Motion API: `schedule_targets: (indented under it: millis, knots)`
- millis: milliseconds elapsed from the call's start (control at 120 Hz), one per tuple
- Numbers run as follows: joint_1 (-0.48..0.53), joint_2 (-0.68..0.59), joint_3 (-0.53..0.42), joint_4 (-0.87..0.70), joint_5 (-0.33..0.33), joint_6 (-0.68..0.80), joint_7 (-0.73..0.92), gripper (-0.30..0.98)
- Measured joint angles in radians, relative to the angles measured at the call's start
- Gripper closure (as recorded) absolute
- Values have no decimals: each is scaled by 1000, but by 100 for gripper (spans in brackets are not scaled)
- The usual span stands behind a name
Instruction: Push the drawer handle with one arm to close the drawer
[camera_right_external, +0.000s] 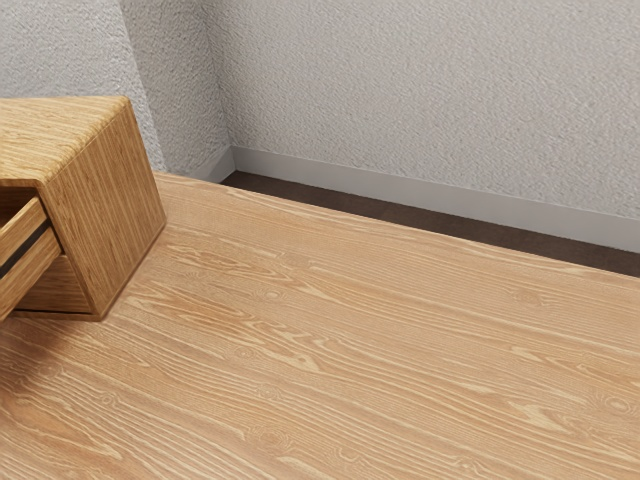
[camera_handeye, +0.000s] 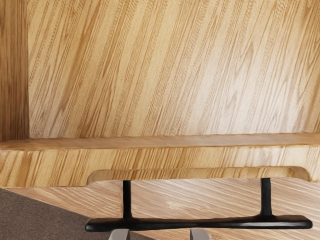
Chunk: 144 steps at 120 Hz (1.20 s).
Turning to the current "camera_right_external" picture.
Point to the small wooden cabinet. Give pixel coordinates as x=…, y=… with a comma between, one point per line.
x=100, y=200

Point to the open wooden drawer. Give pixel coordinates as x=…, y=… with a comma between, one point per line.
x=22, y=250

